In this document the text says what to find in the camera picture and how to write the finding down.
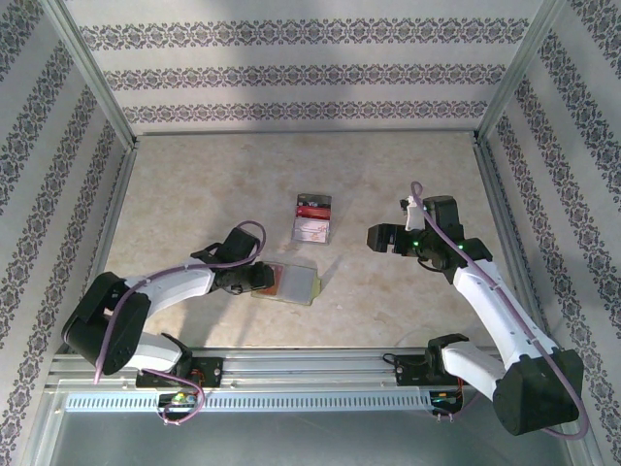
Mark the aluminium frame rail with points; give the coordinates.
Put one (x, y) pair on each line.
(305, 132)
(507, 218)
(109, 218)

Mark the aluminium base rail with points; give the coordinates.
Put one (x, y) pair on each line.
(310, 369)

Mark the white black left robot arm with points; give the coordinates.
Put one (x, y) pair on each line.
(179, 286)

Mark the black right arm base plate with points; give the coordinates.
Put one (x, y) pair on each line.
(410, 373)

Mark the grey metal sheet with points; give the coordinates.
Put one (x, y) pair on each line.
(310, 442)

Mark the clear acrylic card stand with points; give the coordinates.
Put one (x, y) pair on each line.
(310, 244)

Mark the plain red card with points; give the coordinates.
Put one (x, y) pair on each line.
(314, 212)

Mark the clear box lid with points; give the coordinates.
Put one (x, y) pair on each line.
(298, 284)

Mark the aluminium frame post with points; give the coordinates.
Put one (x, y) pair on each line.
(101, 82)
(517, 73)

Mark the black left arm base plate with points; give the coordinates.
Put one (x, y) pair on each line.
(212, 373)

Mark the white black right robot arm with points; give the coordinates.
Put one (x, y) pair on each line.
(500, 315)

